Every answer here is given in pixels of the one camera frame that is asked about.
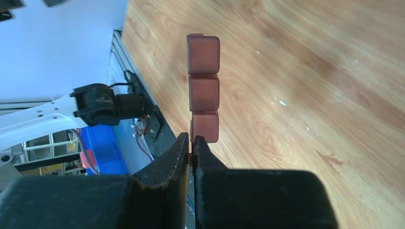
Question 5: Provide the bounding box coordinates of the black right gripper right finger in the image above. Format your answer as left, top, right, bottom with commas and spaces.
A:
192, 136, 339, 229

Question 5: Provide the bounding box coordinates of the brown pill organizer strip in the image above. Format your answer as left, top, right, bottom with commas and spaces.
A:
187, 33, 220, 143

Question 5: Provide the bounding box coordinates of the blue storage bin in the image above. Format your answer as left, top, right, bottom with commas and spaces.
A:
80, 125, 129, 175

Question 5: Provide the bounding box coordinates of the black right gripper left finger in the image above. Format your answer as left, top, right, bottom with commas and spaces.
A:
0, 133, 189, 229

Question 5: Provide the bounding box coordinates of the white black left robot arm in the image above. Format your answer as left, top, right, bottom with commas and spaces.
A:
0, 83, 146, 166

